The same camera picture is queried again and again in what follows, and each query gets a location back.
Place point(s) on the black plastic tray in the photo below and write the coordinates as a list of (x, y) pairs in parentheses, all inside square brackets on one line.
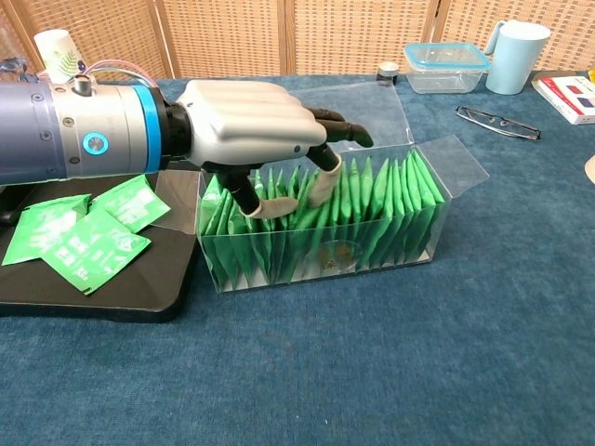
[(153, 279)]

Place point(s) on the light blue plastic pitcher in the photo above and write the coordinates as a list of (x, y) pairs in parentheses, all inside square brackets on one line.
[(516, 60)]

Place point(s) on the white red flat box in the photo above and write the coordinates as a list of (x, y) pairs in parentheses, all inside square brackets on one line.
[(558, 100)]

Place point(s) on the clear plastic food container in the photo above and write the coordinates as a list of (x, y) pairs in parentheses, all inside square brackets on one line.
[(441, 83)]

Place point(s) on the black frame eyeglasses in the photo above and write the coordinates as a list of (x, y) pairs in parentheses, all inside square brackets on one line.
[(511, 126)]

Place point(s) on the clear lid with blue rim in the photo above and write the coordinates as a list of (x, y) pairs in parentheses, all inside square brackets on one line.
[(446, 56)]

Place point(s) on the white fern print paper cup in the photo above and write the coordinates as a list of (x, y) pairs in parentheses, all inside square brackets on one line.
[(58, 53)]

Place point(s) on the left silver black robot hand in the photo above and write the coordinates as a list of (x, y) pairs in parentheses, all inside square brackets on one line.
[(251, 121)]

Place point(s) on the woven rattan screen panel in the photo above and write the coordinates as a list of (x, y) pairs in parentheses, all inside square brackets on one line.
[(116, 32), (9, 42), (362, 32), (223, 37), (572, 28)]

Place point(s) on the small black jar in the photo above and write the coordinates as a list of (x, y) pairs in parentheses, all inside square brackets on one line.
[(388, 69)]

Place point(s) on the clear plastic packet box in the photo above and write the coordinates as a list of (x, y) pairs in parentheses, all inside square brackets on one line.
[(325, 260)]

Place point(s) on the blue velvet tablecloth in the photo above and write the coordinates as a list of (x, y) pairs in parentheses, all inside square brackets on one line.
[(297, 371)]

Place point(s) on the beige round object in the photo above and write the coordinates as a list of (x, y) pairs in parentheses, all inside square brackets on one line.
[(591, 169)]

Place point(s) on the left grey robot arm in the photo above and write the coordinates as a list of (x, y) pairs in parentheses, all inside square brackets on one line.
[(70, 135)]

